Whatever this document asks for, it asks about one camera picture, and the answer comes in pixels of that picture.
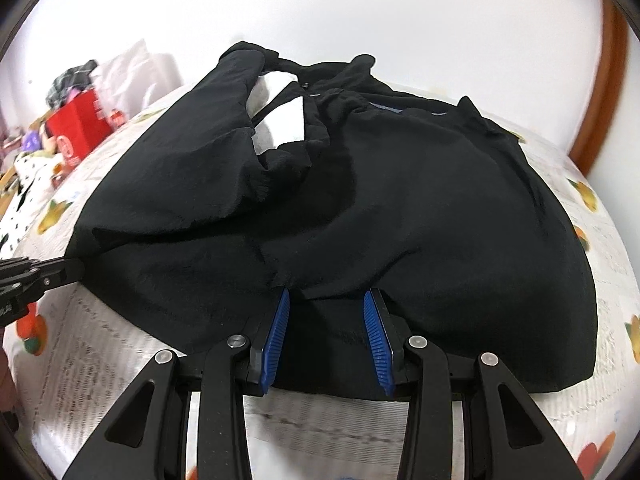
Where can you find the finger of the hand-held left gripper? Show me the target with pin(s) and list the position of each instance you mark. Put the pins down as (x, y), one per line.
(60, 270)

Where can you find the white polka dot blanket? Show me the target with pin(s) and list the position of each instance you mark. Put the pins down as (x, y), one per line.
(25, 180)

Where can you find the black white blue jacket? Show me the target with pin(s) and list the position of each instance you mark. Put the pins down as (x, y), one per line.
(425, 210)

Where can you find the white plastic bag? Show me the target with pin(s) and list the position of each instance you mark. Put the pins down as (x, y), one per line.
(135, 75)

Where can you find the red cardboard box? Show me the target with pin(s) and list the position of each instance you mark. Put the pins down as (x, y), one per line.
(75, 130)

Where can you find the plaid cloth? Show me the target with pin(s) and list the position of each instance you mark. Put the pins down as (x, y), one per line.
(70, 80)

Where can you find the fruit print bed sheet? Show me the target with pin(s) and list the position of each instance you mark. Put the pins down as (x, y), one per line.
(125, 350)

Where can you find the brown wooden headboard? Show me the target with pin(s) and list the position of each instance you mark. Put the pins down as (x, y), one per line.
(607, 85)

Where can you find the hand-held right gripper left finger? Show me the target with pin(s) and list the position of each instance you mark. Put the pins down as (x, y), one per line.
(275, 340)

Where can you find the purple plush toy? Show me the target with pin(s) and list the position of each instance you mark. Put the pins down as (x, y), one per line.
(31, 141)

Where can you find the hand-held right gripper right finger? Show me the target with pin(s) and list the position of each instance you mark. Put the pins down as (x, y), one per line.
(377, 340)

